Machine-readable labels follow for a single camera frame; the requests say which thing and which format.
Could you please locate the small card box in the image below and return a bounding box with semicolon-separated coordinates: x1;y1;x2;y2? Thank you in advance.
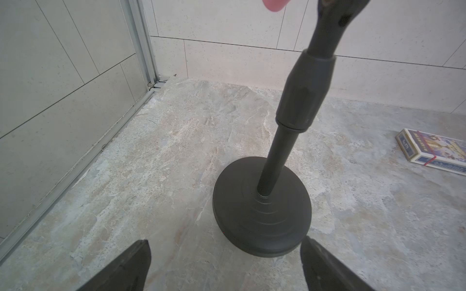
395;129;466;176

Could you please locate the black stand with white disc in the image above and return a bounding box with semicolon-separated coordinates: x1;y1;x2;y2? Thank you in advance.
212;1;367;258

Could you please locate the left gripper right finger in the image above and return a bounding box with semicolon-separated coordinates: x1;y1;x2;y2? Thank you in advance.
300;236;373;291

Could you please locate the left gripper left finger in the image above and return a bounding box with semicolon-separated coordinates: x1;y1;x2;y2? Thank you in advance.
78;240;152;291

